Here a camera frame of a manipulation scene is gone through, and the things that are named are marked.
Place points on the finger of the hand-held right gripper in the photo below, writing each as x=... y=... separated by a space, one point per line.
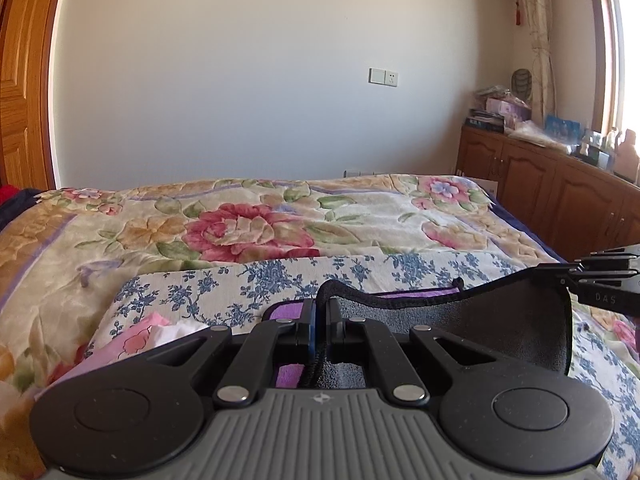
x=615 y=254
x=607 y=273

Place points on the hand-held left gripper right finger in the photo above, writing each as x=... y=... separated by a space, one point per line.
x=334 y=327

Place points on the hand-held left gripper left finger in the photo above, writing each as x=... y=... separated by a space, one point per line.
x=310 y=326

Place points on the grey purple towel black hem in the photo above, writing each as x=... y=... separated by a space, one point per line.
x=505 y=317

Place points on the brown bottle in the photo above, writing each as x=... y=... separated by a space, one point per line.
x=627 y=157

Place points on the group of small bottles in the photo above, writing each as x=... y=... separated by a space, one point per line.
x=596 y=149

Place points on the wooden cabinet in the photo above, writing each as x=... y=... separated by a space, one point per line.
x=535 y=180

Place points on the floral quilt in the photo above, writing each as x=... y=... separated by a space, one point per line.
x=240 y=230

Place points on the blue box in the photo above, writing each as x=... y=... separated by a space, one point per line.
x=561 y=129

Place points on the white plastic bag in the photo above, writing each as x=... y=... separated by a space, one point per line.
x=530 y=132

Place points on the pink floral cloth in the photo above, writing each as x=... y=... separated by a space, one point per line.
x=145 y=337

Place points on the pink box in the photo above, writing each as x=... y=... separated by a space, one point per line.
x=506 y=109

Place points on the stack of dark books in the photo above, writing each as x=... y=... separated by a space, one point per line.
x=484 y=121

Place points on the dark round woven object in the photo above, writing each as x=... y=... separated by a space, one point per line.
x=522 y=81

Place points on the pile of plastic bags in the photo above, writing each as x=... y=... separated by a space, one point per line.
x=497 y=94

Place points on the patterned cream curtain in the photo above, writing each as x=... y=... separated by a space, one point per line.
x=537 y=45

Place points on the red tassel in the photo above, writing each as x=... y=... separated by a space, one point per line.
x=518 y=12

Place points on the dark blue cloth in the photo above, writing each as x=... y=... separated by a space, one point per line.
x=25 y=199

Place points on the red cloth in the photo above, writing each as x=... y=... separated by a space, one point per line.
x=9 y=194

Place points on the wooden wardrobe door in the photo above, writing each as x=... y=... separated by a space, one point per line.
x=22 y=75

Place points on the low white wall socket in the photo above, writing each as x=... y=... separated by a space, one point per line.
x=357 y=173

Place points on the white wall switch plate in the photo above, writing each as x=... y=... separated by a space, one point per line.
x=383 y=77

